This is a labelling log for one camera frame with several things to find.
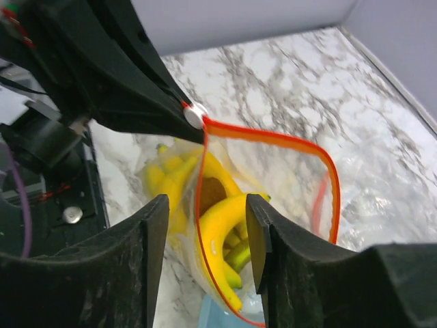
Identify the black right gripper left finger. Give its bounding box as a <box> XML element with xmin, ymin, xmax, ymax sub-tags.
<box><xmin>1</xmin><ymin>195</ymin><xmax>169</xmax><ymax>327</ymax></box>

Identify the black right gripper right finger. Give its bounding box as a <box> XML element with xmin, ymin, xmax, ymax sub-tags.
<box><xmin>246</xmin><ymin>195</ymin><xmax>436</xmax><ymax>327</ymax></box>

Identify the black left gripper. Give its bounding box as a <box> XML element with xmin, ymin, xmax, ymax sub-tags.
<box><xmin>1</xmin><ymin>1</ymin><xmax>204</xmax><ymax>171</ymax></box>

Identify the yellow banana bunch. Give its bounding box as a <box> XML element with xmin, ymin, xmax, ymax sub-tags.
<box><xmin>143</xmin><ymin>146</ymin><xmax>203</xmax><ymax>247</ymax></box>
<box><xmin>197</xmin><ymin>152</ymin><xmax>251</xmax><ymax>312</ymax></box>

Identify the clear orange zip bag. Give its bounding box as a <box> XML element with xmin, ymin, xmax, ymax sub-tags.
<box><xmin>139</xmin><ymin>103</ymin><xmax>341</xmax><ymax>327</ymax></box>

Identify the light blue plastic basket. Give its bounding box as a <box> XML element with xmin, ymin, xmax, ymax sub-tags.
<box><xmin>197</xmin><ymin>293</ymin><xmax>264</xmax><ymax>328</ymax></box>

